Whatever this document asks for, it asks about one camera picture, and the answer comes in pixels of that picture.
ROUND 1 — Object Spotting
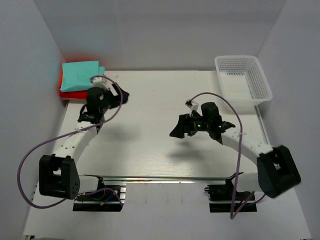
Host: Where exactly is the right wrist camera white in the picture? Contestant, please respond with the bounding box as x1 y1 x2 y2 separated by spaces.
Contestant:
185 99 199 117

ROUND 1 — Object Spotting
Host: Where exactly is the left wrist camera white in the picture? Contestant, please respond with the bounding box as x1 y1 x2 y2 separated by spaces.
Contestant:
89 75 110 90

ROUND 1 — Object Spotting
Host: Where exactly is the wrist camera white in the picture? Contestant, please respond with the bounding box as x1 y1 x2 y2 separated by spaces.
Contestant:
185 99 199 117
89 75 110 90

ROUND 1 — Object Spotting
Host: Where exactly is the teal t shirt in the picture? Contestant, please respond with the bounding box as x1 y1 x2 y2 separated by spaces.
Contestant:
60 60 105 93

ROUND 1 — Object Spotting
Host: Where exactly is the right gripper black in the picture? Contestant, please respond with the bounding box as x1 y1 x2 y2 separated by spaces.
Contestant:
170 111 211 139

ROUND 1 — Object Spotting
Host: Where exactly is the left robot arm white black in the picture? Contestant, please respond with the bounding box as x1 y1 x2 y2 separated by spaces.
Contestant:
39 83 129 200

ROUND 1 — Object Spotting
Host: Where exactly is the white plastic basket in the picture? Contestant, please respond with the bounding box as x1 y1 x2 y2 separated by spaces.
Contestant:
214 55 273 108

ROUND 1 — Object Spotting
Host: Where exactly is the red folded t shirt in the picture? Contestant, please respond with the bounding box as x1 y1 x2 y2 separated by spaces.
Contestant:
57 69 88 100

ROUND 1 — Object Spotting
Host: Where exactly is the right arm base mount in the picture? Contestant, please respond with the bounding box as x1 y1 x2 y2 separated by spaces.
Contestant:
204 173 257 213

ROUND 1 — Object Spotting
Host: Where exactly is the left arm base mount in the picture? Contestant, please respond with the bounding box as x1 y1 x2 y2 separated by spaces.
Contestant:
72 175 126 213

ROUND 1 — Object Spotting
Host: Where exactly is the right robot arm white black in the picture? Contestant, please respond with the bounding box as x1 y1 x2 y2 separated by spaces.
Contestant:
169 100 301 200

